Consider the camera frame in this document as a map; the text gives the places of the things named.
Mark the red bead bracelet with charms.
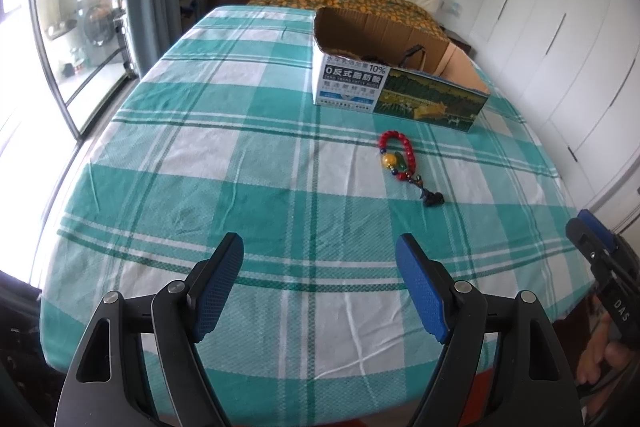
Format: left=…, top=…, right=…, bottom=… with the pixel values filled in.
left=376, top=129, right=446, bottom=208

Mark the person right hand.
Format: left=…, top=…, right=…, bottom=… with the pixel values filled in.
left=576, top=312, right=639, bottom=419

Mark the white wardrobe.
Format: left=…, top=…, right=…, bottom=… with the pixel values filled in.
left=470, top=0, right=639, bottom=207

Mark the right wooden nightstand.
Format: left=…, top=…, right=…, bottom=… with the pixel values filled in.
left=442, top=27, right=472, bottom=55

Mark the teal plaid tablecloth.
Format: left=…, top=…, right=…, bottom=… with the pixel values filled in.
left=40, top=6, right=592, bottom=426

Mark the open cardboard box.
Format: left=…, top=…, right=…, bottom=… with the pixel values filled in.
left=311, top=8, right=490, bottom=132

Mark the washing machine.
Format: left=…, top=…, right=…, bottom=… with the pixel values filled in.
left=77, top=0, right=126, bottom=67

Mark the orange floral bedspread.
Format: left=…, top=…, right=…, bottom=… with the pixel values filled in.
left=248, top=0, right=449, bottom=41

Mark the glass sliding door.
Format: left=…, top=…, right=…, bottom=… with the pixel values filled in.
left=29, top=0, right=137, bottom=139

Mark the black strap in box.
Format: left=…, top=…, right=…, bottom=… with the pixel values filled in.
left=398, top=43, right=429, bottom=72

